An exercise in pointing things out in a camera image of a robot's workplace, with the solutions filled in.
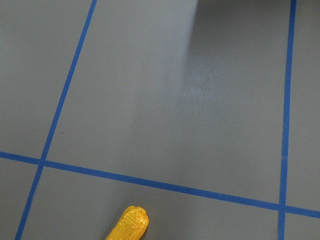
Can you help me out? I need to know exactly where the yellow toy corn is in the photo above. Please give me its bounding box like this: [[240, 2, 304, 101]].
[[105, 205, 150, 240]]

